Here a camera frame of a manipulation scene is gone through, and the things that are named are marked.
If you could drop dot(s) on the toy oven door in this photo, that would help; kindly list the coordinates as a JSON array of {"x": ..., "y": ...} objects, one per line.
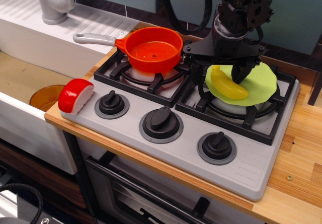
[{"x": 122, "y": 195}]

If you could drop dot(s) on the black stove knob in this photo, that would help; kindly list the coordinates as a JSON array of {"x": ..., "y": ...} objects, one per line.
[
  {"x": 216, "y": 148},
  {"x": 112, "y": 106},
  {"x": 161, "y": 126}
]

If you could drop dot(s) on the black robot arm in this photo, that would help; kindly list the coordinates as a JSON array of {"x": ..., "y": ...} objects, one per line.
[{"x": 249, "y": 13}]

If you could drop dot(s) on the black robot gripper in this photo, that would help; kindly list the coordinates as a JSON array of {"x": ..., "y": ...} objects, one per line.
[{"x": 223, "y": 46}]

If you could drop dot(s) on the grey toy faucet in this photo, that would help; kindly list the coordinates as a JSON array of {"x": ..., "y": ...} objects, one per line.
[{"x": 55, "y": 11}]

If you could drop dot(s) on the red white toy sushi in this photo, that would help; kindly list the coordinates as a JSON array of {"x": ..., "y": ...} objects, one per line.
[{"x": 75, "y": 95}]

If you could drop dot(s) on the black right stove knob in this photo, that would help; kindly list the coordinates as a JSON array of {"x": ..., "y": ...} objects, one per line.
[{"x": 216, "y": 148}]

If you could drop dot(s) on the black middle stove knob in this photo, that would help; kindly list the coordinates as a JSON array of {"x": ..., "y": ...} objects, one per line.
[{"x": 161, "y": 126}]

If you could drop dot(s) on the white toy sink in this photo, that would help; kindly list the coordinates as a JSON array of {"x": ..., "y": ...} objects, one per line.
[{"x": 35, "y": 55}]

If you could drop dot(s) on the black burner grate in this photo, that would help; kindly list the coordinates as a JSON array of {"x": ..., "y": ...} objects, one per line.
[
  {"x": 258, "y": 122},
  {"x": 164, "y": 88}
]

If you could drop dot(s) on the green round cloth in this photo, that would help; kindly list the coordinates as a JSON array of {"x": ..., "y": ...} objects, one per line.
[{"x": 261, "y": 84}]

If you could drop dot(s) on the yellow toy banana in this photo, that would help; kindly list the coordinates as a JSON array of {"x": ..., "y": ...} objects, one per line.
[{"x": 226, "y": 86}]

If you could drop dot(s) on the black right burner grate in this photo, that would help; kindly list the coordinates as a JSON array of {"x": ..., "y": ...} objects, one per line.
[{"x": 258, "y": 122}]

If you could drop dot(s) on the orange translucent cup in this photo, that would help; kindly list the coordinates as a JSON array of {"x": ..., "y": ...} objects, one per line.
[{"x": 46, "y": 97}]

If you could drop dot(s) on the grey toy stove top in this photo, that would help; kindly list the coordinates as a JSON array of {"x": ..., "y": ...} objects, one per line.
[{"x": 183, "y": 124}]

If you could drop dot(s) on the black left stove knob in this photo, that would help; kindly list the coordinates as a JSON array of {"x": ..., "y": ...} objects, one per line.
[{"x": 112, "y": 106}]

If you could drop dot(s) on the orange toy pot grey handle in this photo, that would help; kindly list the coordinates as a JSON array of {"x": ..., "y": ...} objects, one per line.
[{"x": 149, "y": 49}]

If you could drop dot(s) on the black left burner grate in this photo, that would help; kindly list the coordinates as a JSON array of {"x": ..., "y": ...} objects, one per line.
[{"x": 164, "y": 88}]

